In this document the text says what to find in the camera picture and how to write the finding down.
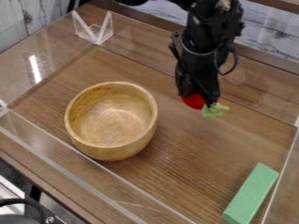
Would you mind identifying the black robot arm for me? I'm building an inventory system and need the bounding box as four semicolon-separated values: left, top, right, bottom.
170;0;246;109

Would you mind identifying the red felt strawberry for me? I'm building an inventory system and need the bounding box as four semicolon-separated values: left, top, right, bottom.
182;92;231;118

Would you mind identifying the clear acrylic corner bracket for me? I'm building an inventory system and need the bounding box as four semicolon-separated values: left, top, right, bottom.
71;11;114;46

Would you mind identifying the light wooden bowl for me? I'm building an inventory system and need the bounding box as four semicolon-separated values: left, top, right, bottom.
64;81;158;161

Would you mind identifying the black cable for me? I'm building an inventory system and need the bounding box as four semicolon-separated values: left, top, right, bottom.
0;198;51;224

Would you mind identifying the green foam block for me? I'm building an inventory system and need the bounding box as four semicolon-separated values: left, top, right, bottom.
222;163;279;224

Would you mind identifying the black table leg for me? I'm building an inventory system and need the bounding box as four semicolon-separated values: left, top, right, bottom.
30;185;43;201

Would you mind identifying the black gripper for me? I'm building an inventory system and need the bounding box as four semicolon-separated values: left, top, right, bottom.
170;31;239;103

